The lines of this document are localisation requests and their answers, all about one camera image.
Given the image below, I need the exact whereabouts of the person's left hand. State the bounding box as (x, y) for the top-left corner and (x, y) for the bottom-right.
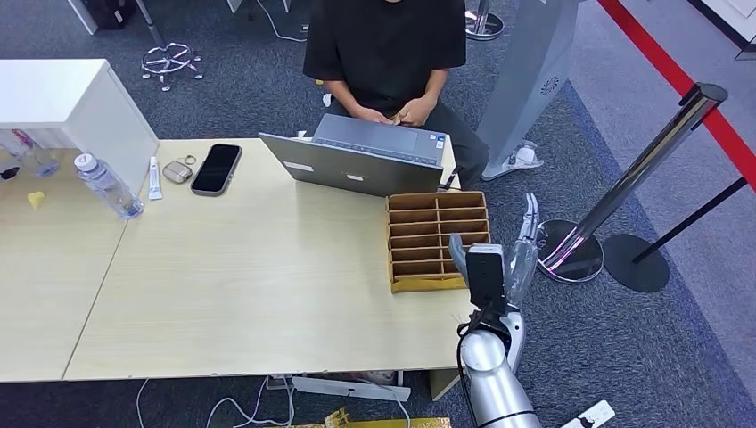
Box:
(397, 94), (440, 128)

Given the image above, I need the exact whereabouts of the person's right hand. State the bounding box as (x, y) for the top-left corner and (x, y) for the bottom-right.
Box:
(352, 106), (395, 126)

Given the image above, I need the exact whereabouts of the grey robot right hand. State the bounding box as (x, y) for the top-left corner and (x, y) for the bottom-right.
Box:
(448, 193), (540, 309)

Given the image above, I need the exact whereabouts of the person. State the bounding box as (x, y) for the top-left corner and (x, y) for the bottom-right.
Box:
(302, 0), (491, 192)

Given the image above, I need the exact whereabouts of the cardboard card organizer box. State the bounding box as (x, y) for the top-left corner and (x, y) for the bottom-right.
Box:
(386, 190), (492, 295)

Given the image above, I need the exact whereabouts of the grey laptop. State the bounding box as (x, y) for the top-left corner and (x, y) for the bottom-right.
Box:
(258, 113), (448, 199)

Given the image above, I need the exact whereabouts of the chrome stanchion base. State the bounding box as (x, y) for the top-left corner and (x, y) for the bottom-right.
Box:
(464, 0), (505, 41)

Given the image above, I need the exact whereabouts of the plastic wrapped panel foot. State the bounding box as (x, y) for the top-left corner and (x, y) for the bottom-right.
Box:
(506, 140), (545, 174)

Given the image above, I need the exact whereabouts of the grey standing panel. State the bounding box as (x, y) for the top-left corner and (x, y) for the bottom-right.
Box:
(477, 0), (582, 182)

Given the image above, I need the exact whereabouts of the white power strip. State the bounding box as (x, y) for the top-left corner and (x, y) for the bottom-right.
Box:
(559, 399), (617, 428)

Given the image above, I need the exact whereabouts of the black smartphone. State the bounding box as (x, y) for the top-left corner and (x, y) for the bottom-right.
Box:
(189, 143), (243, 197)

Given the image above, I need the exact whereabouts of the grey earbuds case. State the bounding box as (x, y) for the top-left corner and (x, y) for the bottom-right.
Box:
(161, 160), (193, 185)

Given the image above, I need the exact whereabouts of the yellow floor tape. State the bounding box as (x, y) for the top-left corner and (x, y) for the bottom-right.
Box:
(277, 407), (453, 428)

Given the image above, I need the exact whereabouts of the chrome chair base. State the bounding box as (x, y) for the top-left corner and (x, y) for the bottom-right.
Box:
(139, 41), (204, 93)

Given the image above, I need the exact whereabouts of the small white tube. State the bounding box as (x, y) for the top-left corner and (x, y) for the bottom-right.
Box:
(146, 155), (163, 202)

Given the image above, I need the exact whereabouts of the red barrier belt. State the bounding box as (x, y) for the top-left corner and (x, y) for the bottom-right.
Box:
(597, 0), (756, 192)

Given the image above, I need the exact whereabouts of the clear water bottle white cap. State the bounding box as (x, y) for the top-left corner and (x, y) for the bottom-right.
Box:
(73, 153), (144, 221)

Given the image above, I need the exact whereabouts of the black bag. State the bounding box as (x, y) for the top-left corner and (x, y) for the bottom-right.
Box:
(81, 0), (138, 30)

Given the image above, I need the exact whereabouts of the white cabinet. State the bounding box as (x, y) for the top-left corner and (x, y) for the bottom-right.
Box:
(0, 57), (160, 196)

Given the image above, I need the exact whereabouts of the clear plastic bottle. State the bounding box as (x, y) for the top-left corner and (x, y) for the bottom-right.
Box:
(0, 129), (61, 179)

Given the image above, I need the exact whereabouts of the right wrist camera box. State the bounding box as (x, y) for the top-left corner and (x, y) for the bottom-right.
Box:
(464, 243), (508, 314)

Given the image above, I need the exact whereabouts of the black stanchion post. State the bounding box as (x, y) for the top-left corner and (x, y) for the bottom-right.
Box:
(601, 176), (750, 293)

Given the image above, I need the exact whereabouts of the white floor cable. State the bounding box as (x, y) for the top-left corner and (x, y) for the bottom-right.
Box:
(255, 0), (308, 44)
(205, 376), (297, 428)
(136, 379), (151, 428)

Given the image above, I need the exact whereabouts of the chrome stanchion post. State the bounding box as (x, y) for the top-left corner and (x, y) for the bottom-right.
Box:
(536, 82), (730, 285)

